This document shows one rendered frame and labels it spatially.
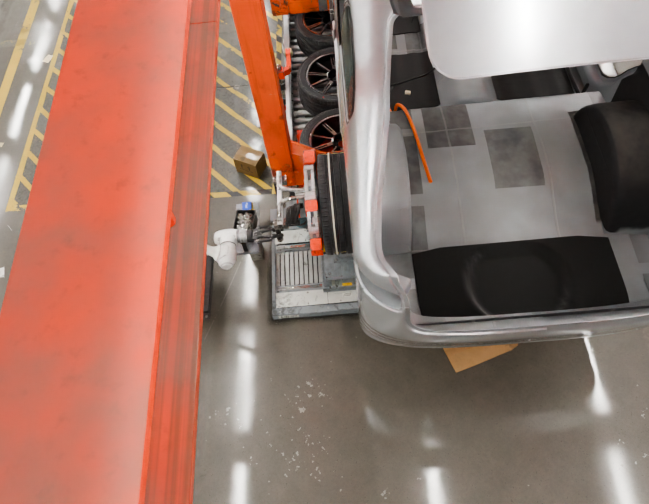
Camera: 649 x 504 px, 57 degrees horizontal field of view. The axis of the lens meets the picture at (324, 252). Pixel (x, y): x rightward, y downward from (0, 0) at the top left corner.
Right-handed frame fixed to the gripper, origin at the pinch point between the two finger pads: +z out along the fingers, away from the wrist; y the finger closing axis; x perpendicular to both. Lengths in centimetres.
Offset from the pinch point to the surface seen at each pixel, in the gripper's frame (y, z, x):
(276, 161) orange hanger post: -60, -1, -2
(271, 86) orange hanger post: -60, 7, 67
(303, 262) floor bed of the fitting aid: -24, 8, -82
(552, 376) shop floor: 82, 174, -83
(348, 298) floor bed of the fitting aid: 14, 41, -75
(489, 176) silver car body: -13, 134, 21
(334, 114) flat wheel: -128, 42, -33
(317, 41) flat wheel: -217, 33, -33
